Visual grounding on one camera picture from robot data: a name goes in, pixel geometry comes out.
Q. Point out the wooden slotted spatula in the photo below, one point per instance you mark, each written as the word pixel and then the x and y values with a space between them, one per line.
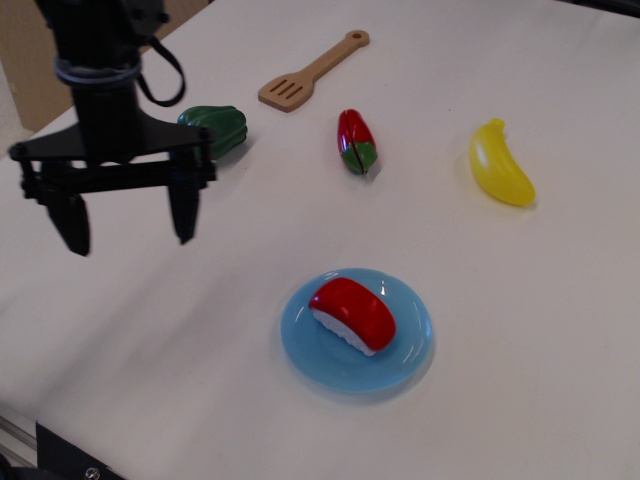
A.
pixel 290 91

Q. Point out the red and green toy chili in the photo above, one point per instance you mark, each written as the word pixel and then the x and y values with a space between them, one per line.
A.
pixel 356 144

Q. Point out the red and white toy sushi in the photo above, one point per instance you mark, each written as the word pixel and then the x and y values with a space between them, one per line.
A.
pixel 354 314

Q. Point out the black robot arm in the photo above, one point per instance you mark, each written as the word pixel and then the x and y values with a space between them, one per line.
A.
pixel 98 45

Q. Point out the yellow toy banana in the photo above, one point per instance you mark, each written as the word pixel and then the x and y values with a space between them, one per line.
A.
pixel 494 168

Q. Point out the black corner bracket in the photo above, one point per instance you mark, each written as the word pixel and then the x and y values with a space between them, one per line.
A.
pixel 62 458

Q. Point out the green toy bell pepper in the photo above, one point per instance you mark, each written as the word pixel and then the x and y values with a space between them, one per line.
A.
pixel 228 124

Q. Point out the blue plastic plate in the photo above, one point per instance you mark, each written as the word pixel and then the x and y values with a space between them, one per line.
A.
pixel 330 362

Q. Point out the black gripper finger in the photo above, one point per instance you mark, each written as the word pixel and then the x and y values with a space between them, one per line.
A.
pixel 69 215
pixel 184 205

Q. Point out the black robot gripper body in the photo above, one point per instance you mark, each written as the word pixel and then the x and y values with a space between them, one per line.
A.
pixel 114 145

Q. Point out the aluminium frame rail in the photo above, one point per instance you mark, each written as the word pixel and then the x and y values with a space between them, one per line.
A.
pixel 18 438

